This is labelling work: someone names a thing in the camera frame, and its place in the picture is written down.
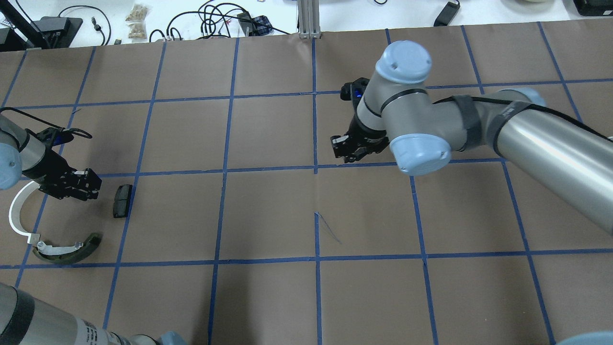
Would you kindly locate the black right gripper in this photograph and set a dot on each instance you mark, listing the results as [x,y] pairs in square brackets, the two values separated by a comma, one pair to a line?
[360,133]

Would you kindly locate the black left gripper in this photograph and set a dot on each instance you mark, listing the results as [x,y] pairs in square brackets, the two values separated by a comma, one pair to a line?
[53,173]

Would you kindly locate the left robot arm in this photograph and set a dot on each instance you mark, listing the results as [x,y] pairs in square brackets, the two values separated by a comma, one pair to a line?
[26,320]

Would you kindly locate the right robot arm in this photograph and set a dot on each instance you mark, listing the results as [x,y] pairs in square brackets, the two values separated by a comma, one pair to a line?
[393,110]

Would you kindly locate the white curved plastic part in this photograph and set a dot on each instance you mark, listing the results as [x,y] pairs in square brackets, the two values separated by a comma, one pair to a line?
[15,213]

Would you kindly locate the small black brake pad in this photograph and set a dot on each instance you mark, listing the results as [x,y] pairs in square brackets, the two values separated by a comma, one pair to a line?
[122,201]

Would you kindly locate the olive curved brake shoe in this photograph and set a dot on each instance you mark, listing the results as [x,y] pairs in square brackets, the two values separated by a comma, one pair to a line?
[69,254]

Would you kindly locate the black power adapter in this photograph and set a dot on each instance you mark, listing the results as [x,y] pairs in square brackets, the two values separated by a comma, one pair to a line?
[447,14]

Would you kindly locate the aluminium frame post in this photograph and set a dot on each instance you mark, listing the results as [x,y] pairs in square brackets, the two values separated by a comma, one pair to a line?
[308,19]

